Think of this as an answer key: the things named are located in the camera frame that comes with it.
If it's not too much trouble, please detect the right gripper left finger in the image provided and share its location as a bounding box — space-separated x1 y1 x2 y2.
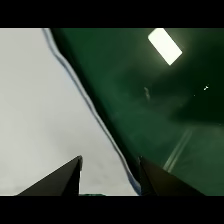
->
17 154 83 197

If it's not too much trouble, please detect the white garment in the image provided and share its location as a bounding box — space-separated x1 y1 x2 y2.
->
0 27 142 197

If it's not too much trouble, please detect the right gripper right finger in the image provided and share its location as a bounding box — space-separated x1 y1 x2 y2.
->
137 155 206 197

